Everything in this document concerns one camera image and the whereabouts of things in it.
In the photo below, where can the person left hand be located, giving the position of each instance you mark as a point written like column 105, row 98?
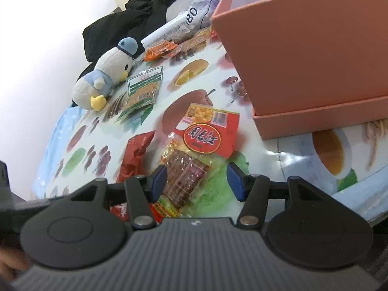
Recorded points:
column 12, row 260

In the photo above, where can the green snack packet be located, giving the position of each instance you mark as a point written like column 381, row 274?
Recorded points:
column 143, row 90

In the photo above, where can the food print tablecloth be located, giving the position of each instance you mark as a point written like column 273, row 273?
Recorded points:
column 163, row 96

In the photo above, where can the penguin plush toy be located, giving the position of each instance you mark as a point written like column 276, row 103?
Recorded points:
column 113, row 67

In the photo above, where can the dark red snack packet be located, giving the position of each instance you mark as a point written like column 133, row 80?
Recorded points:
column 132, row 158

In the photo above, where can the clear plastic bag with 80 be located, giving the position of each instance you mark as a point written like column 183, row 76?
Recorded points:
column 199, row 13

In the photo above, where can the orange snack packet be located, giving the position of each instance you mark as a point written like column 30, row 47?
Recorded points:
column 159, row 49

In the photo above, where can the red yellow snack bag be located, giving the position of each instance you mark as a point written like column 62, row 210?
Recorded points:
column 196, row 154

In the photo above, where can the black clothing pile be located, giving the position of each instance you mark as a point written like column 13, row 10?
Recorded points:
column 140, row 18

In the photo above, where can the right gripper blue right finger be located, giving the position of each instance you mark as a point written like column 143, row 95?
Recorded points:
column 235, row 179

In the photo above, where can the pink cardboard box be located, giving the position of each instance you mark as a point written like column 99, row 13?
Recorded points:
column 308, row 65

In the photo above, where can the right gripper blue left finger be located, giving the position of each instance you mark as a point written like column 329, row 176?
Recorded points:
column 157, row 182

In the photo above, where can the white cylindrical bottle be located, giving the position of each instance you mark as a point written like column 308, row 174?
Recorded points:
column 173, row 30

